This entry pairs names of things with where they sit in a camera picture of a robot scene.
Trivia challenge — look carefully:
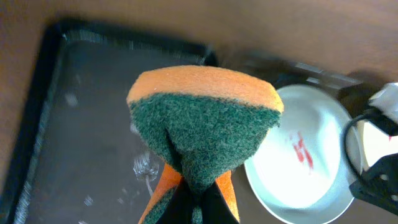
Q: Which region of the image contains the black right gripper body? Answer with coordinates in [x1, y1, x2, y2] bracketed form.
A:
[349, 154, 397, 215]

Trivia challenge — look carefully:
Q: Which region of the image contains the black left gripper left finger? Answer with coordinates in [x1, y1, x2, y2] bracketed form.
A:
[157, 179, 196, 224]

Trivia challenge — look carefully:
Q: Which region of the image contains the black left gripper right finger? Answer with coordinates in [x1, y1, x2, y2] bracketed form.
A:
[200, 182, 239, 224]

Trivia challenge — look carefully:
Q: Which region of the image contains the grey plate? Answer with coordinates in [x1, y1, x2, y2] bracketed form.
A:
[244, 85, 354, 223]

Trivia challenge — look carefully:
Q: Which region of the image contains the orange green sponge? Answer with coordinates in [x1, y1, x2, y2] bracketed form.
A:
[126, 65, 284, 223]

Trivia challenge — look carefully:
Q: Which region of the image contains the cream plate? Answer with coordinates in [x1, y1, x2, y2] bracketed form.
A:
[357, 121, 398, 171]

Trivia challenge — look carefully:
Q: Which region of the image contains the small black tray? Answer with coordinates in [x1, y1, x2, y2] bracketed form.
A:
[1, 19, 218, 223]

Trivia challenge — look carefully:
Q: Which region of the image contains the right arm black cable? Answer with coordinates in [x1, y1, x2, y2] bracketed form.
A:
[343, 107, 398, 181]

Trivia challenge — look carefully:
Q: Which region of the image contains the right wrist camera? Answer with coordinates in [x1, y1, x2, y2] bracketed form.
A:
[369, 83, 398, 123]

